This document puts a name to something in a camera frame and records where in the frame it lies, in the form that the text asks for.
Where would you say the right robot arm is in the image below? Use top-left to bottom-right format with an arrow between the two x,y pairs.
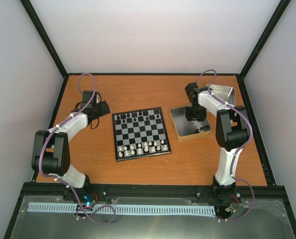
185,83 -> 253,202

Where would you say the yellow metal tin box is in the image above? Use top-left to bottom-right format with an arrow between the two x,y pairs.
169,106 -> 211,142

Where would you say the metal base plate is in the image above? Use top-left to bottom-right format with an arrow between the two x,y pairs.
10,196 -> 295,239

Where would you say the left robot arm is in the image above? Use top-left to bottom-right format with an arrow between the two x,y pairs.
31,91 -> 110,201

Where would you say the black aluminium frame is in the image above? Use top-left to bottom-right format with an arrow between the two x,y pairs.
3,0 -> 296,239

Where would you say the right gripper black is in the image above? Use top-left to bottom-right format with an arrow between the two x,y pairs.
186,104 -> 206,122

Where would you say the black silver chess board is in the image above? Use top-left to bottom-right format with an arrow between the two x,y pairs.
112,107 -> 172,162

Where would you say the light blue cable duct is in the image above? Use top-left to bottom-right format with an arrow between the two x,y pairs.
27,202 -> 215,217

